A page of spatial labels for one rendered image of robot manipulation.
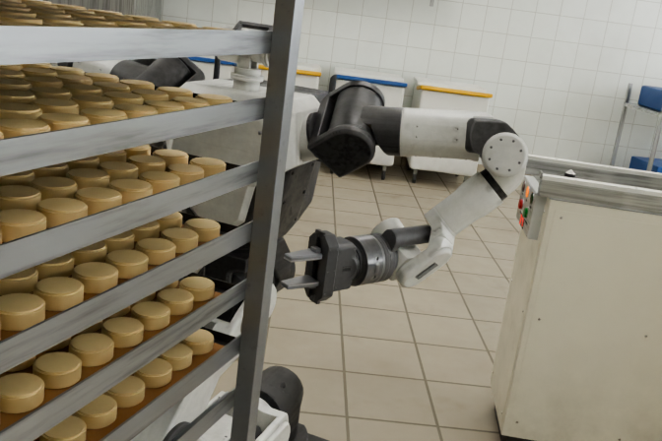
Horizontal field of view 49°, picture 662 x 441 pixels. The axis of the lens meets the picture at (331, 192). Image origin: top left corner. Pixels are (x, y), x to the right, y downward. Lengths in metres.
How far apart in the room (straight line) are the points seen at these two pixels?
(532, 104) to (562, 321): 4.30
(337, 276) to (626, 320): 1.22
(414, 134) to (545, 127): 5.19
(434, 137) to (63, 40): 0.79
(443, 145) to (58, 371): 0.77
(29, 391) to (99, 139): 0.27
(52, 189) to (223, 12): 5.36
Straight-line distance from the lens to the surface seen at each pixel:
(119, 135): 0.76
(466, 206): 1.33
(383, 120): 1.33
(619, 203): 2.19
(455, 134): 1.32
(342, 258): 1.24
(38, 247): 0.70
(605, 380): 2.37
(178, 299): 1.02
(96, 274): 0.86
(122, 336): 0.93
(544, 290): 2.22
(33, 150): 0.67
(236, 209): 1.39
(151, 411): 0.96
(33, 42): 0.66
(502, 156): 1.30
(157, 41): 0.79
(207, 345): 1.12
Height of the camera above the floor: 1.30
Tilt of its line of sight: 15 degrees down
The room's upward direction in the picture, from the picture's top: 7 degrees clockwise
